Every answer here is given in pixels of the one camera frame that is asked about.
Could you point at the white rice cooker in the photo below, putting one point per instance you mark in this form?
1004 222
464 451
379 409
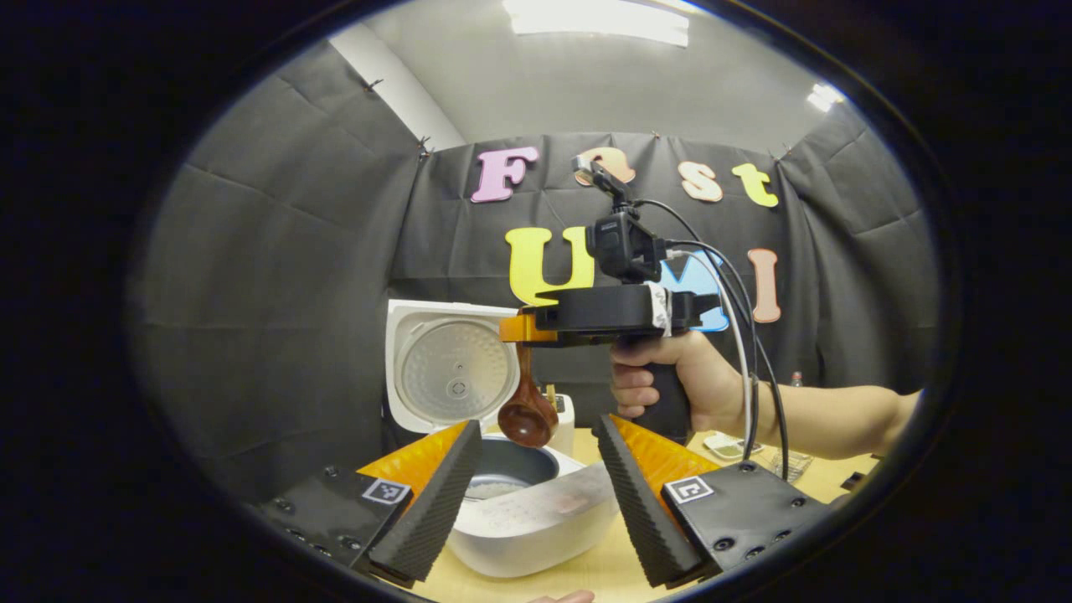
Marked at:
536 519

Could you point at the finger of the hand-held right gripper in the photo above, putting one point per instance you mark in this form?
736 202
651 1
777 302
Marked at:
517 328

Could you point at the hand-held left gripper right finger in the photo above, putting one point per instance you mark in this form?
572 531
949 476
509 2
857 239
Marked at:
641 511

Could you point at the brown wooden spoon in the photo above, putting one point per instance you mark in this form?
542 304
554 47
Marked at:
528 414

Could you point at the large ceiling light panel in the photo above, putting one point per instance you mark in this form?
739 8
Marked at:
595 21

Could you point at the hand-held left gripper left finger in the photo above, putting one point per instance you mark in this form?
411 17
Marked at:
435 511

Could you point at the clear plastic water bottle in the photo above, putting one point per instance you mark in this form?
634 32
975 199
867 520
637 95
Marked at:
796 379

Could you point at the small ceiling light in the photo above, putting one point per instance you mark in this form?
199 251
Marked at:
825 96

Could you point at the metal mesh chopstick holder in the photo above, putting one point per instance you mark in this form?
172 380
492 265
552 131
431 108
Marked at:
791 465

